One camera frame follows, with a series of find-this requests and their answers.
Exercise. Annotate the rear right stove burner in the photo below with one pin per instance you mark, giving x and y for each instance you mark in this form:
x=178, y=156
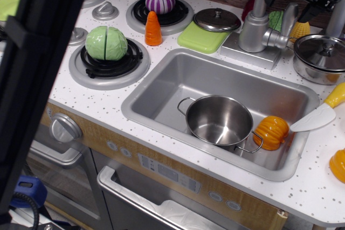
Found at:
x=171, y=23

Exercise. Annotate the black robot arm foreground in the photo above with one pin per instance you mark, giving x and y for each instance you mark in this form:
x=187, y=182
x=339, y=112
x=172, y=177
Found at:
x=38, y=38

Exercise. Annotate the silver stove knob lower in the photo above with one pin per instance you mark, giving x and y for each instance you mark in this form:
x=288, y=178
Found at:
x=78, y=36

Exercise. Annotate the green plate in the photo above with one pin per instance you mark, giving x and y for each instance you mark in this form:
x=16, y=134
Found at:
x=8, y=8

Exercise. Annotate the silver oven dial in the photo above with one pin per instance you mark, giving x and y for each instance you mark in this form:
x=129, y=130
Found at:
x=63, y=129

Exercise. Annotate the orange toy carrot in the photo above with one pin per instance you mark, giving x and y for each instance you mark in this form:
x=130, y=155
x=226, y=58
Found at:
x=153, y=35

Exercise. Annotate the front stove burner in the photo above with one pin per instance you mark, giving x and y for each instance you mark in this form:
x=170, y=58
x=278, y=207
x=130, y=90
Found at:
x=107, y=74

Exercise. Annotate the silver toy faucet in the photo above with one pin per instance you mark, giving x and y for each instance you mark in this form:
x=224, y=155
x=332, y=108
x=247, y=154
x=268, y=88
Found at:
x=247, y=46

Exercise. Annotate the grey toy sink basin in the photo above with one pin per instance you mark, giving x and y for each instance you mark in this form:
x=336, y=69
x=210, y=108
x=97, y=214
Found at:
x=184, y=73

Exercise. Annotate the silver faucet lever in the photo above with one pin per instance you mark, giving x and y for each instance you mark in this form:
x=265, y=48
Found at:
x=273, y=38

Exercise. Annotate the steel pot with lid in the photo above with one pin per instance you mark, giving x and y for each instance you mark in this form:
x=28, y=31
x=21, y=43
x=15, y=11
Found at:
x=319, y=59

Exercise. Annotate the blue clamp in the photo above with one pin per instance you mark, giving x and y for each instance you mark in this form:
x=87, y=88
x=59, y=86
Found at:
x=31, y=187

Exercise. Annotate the oven door handle left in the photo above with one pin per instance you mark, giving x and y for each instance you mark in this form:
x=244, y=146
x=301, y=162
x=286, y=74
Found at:
x=67, y=160

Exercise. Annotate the green cutting board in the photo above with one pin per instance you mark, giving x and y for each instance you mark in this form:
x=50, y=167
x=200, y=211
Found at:
x=195, y=38

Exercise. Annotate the white yellow toy knife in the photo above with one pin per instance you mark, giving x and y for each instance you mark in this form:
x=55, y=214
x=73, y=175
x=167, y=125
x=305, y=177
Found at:
x=323, y=114

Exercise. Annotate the dishwasher door handle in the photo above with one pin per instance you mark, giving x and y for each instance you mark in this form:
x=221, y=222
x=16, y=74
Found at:
x=136, y=202

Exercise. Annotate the small steel pot lid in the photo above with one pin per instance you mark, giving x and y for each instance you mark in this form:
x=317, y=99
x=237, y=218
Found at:
x=217, y=20

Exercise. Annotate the silver stove knob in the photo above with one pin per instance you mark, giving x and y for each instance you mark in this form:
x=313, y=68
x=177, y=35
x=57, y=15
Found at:
x=78, y=36
x=105, y=11

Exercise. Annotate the green toy lettuce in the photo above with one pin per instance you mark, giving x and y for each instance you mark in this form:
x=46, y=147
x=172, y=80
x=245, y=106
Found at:
x=275, y=20

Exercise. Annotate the steel pot in sink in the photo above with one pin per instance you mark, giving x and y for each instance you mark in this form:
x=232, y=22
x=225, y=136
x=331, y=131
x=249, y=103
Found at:
x=218, y=120

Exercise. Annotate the silver stove knob middle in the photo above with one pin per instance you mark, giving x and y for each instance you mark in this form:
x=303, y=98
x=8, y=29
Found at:
x=105, y=11

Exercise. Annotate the yellow toy pepper piece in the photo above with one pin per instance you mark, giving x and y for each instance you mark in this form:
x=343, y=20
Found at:
x=336, y=165

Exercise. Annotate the green toy cabbage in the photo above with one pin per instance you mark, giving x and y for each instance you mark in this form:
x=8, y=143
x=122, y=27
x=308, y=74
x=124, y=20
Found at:
x=106, y=43

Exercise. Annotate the yellow toy corn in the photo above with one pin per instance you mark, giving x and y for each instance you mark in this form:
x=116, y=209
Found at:
x=299, y=30

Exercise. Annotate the orange toy pumpkin half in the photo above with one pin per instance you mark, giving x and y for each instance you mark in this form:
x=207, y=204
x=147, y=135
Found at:
x=272, y=130

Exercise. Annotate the purple toy onion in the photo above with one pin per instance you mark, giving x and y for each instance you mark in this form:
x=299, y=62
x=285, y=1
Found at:
x=160, y=7

